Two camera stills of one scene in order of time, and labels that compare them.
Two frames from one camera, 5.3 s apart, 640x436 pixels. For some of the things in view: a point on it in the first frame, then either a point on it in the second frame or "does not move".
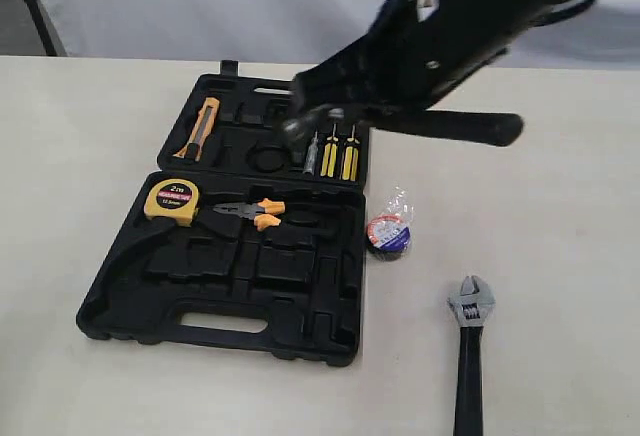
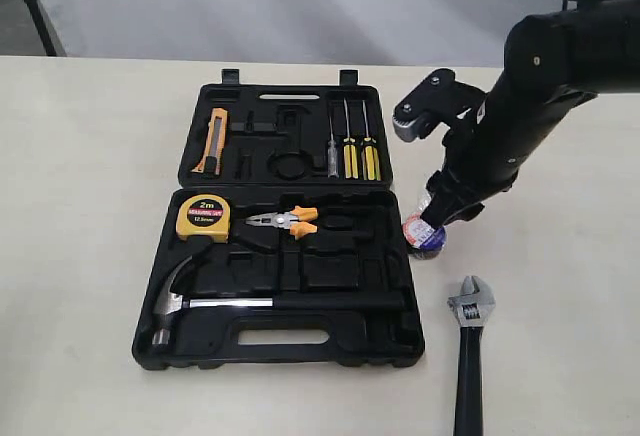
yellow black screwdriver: x=349 y=170 → x=370 y=156
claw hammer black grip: x=471 y=127 → x=171 y=302
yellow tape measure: x=177 y=199 → x=203 y=215
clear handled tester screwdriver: x=311 y=156 → x=332 y=156
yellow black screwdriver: x=330 y=153 → x=351 y=165
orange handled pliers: x=257 y=211 → x=289 y=220
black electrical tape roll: x=388 y=234 → x=423 y=240
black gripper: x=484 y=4 → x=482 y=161
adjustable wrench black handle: x=472 y=308 does not move
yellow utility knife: x=202 y=129 → x=215 y=145
